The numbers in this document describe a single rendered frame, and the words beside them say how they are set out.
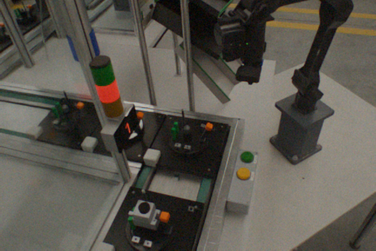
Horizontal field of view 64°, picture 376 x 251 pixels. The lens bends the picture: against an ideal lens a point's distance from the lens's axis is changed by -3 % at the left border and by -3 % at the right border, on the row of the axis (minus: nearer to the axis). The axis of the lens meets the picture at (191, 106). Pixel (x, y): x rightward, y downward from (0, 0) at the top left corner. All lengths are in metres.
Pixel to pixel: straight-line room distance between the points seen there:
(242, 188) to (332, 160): 0.41
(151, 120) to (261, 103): 0.51
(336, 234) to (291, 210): 1.03
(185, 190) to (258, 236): 0.27
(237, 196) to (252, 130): 0.39
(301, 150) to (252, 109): 0.32
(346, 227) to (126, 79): 1.54
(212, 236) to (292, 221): 0.29
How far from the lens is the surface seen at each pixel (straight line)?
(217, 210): 0.95
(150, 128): 1.17
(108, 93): 0.75
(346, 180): 1.22
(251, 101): 1.42
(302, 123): 1.07
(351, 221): 2.18
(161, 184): 1.07
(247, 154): 1.06
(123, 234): 0.94
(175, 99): 1.44
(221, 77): 1.26
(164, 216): 0.82
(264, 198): 1.10
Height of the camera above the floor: 1.78
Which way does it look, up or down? 41 degrees down
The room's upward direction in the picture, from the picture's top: 4 degrees counter-clockwise
